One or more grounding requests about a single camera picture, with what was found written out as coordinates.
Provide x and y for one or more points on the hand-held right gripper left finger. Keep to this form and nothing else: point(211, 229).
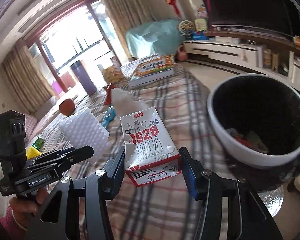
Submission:
point(116, 172)

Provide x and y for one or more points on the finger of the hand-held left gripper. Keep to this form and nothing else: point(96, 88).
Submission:
point(80, 155)
point(52, 155)

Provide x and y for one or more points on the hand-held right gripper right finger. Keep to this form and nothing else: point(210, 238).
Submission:
point(190, 175)

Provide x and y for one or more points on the white foam fruit net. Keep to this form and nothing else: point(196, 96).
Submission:
point(85, 130)

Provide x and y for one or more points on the white and red milk carton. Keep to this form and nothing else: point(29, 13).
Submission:
point(145, 140)

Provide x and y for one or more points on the blue snack bag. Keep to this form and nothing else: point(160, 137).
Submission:
point(108, 117)

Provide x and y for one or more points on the white bin with black liner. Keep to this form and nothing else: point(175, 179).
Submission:
point(240, 152)

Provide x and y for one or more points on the red snack wrapper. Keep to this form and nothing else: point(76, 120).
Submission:
point(108, 93)

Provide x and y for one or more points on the white plastic bag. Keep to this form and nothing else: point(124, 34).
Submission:
point(125, 102)

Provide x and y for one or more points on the person's left forearm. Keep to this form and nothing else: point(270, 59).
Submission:
point(12, 228)

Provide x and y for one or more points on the person's left hand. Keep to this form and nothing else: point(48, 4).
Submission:
point(22, 210)

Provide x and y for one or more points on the green snack wrapper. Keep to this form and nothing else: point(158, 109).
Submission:
point(38, 142)

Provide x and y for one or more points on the beige sofa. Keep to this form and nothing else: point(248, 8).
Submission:
point(43, 112)

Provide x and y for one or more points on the plaid tablecloth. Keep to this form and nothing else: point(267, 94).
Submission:
point(165, 212)

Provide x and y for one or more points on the red apple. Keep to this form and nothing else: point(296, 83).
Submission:
point(66, 107)

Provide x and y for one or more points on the beige striped curtain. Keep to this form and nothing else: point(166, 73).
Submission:
point(126, 12)
point(27, 80)

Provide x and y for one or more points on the purple thermos bottle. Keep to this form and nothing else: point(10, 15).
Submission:
point(83, 77)

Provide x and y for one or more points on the silver foil mat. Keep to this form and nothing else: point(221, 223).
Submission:
point(272, 201)

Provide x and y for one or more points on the colourful picture book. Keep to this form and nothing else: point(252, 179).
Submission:
point(152, 68)

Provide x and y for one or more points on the glass sliding door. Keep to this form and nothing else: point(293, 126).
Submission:
point(72, 37)

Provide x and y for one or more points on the pink toy kettle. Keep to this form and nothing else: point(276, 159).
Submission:
point(182, 53)

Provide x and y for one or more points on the white television cabinet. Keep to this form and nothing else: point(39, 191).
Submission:
point(227, 52)

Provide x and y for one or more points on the teal furniture cover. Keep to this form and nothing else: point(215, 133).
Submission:
point(155, 37)

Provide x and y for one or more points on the blue toy tray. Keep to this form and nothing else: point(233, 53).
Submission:
point(200, 35)

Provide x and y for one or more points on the ferris wheel toy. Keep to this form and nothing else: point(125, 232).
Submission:
point(186, 29)

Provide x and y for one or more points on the green toy house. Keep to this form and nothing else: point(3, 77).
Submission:
point(200, 25)

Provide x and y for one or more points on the orange toy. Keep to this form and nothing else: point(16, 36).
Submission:
point(298, 41)

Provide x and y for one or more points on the black television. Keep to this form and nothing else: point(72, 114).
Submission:
point(247, 2)

